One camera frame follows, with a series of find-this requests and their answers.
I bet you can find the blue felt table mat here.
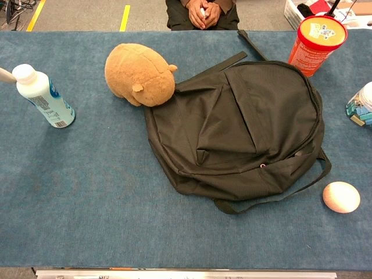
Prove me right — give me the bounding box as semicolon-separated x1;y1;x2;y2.
0;30;372;270

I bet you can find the small orange ball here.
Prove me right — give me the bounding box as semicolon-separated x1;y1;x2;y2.
321;181;362;214

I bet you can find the seated person in dark clothes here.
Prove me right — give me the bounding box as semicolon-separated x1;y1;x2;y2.
165;0;241;31

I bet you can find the tangle of black cables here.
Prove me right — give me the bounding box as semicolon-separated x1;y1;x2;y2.
0;0;39;31

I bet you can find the brown plush toy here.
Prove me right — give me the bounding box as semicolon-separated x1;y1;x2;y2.
104;42;178;108

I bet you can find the aluminium profile rail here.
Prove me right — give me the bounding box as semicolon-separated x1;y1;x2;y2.
35;269;338;279

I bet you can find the black fabric backpack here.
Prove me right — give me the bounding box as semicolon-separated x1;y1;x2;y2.
144;28;333;216

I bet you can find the white plastic storage basket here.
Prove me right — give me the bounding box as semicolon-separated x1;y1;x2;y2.
283;0;372;30

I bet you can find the clear jar of binder clips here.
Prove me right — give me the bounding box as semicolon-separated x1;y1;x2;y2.
345;81;372;128

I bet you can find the yellow floor tape strip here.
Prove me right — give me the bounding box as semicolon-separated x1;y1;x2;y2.
119;4;131;33
26;0;47;33

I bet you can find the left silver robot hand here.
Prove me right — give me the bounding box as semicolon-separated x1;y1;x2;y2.
0;67;16;84

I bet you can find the red cylindrical canister yellow lid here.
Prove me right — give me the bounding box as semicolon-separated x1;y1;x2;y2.
287;15;349;78

